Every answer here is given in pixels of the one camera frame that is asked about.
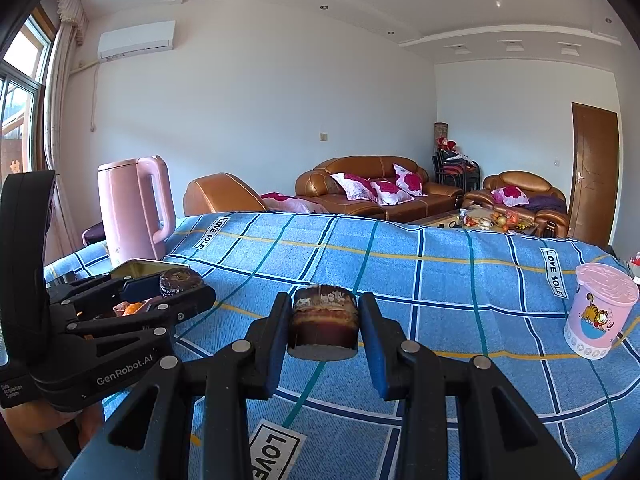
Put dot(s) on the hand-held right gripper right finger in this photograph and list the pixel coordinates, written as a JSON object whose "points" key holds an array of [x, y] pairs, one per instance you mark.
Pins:
{"points": [[377, 350]]}

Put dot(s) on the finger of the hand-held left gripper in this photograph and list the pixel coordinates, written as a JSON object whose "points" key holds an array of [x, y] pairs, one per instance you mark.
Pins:
{"points": [[142, 286], [190, 305]]}

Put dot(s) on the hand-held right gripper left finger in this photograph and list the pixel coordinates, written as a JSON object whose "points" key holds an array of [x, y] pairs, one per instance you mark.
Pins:
{"points": [[277, 350]]}

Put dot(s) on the pink metal tin box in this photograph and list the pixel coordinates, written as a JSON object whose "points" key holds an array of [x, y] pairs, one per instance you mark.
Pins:
{"points": [[140, 266]]}

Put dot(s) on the small oval orange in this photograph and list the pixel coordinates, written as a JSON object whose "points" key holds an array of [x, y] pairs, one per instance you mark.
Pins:
{"points": [[134, 308]]}

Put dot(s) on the glossy chocolate pie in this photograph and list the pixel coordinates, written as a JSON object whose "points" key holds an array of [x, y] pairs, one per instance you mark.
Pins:
{"points": [[177, 279]]}

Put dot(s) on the layered chocolate cake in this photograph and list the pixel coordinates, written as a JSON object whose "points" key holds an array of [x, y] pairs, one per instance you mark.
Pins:
{"points": [[322, 320]]}

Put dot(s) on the person's left hand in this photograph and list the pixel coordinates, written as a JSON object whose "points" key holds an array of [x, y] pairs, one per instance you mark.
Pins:
{"points": [[45, 435]]}

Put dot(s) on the purple cushioned stool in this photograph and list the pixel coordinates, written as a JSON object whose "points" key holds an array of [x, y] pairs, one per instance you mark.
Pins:
{"points": [[95, 234]]}

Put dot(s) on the pink electric kettle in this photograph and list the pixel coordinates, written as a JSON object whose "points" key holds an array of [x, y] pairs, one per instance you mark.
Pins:
{"points": [[125, 205]]}

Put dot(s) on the blue plaid tablecloth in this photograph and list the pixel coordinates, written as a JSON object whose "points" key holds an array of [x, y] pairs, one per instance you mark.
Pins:
{"points": [[450, 285]]}

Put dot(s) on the brown leather chaise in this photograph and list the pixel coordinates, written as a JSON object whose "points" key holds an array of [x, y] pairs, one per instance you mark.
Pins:
{"points": [[220, 195]]}

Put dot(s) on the cluttered coffee table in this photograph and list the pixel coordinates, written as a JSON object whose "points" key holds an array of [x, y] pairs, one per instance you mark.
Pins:
{"points": [[435, 221]]}

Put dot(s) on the pink cloth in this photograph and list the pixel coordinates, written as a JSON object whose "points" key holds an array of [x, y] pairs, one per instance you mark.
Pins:
{"points": [[290, 203]]}

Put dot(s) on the pale curtain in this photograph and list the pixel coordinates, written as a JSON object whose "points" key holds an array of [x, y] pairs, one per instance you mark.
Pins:
{"points": [[62, 110]]}

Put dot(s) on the white magenta floral pillow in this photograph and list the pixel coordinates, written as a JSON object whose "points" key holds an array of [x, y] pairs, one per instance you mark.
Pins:
{"points": [[392, 192], [510, 196], [411, 180], [352, 187]]}

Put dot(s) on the window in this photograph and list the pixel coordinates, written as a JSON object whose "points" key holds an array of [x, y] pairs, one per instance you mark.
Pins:
{"points": [[20, 100]]}

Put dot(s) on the brown leather sofa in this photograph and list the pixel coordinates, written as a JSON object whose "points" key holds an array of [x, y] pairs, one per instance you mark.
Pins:
{"points": [[360, 166]]}

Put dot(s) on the stack of dark chairs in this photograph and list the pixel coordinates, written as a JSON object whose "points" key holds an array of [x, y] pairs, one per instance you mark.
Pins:
{"points": [[457, 172]]}

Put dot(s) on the red plush toy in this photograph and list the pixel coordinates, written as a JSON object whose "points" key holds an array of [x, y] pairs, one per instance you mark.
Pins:
{"points": [[446, 145]]}

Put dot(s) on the brown leather armchair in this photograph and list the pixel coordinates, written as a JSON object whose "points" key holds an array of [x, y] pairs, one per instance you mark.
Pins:
{"points": [[520, 179]]}

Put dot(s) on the pink cartoon cup with lid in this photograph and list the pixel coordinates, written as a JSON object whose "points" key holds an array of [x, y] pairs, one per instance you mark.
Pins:
{"points": [[597, 310]]}

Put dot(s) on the purple blanket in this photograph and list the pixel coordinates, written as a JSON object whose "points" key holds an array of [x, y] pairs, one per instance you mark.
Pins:
{"points": [[547, 203]]}

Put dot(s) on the tall patterned cylinder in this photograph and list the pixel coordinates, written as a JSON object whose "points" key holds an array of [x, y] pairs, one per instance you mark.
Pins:
{"points": [[440, 130]]}

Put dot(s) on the brown wooden door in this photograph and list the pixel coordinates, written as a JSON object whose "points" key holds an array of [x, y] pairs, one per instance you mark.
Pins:
{"points": [[595, 175]]}

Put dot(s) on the white wall air conditioner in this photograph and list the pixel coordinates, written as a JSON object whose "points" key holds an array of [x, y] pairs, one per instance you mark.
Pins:
{"points": [[137, 40]]}

